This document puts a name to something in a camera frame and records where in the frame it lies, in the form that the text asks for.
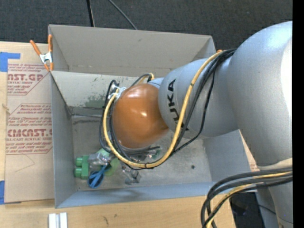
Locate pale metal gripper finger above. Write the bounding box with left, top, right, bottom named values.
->
left=124, top=170, right=142, bottom=185
left=120, top=161, right=132, bottom=176

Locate pale green round thing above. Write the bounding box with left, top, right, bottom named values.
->
left=98, top=148, right=120, bottom=177

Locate clear plastic piece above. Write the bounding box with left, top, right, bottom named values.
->
left=87, top=151, right=112, bottom=168

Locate green toy brick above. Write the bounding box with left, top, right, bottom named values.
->
left=74, top=155, right=91, bottom=180

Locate grey metal bin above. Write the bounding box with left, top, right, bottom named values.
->
left=48, top=24, right=260, bottom=209

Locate brown cardboard board red print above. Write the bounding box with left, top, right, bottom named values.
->
left=0, top=41, right=56, bottom=205

